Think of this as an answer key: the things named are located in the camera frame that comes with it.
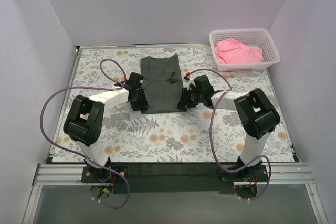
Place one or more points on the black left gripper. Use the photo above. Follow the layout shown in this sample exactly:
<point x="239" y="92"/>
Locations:
<point x="139" y="100"/>

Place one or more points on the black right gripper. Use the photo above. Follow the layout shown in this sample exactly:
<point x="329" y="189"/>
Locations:
<point x="187" y="99"/>

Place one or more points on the dark grey t shirt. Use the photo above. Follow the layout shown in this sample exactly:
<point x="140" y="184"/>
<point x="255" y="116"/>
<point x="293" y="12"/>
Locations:
<point x="164" y="89"/>

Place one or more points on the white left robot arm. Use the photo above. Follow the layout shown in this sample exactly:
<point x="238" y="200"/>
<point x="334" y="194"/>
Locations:
<point x="84" y="124"/>

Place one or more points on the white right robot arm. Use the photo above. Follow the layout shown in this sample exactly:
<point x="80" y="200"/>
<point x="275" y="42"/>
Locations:
<point x="258" y="117"/>

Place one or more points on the floral patterned table mat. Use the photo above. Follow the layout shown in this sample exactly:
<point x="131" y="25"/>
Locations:
<point x="129" y="136"/>

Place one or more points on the pink t shirt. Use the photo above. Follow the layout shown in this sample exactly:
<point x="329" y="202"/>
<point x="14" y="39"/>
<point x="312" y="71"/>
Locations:
<point x="231" y="51"/>

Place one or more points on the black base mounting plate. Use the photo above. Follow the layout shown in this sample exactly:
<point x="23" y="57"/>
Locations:
<point x="182" y="177"/>

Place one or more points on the white plastic laundry basket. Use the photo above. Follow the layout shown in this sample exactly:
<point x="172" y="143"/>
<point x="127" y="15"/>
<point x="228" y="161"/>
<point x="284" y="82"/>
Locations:
<point x="256" y="37"/>

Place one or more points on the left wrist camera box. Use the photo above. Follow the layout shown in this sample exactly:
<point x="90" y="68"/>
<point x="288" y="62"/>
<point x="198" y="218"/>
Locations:
<point x="134" y="81"/>

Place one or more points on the aluminium frame rail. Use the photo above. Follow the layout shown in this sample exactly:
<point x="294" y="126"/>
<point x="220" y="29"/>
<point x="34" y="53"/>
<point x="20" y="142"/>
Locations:
<point x="71" y="174"/>

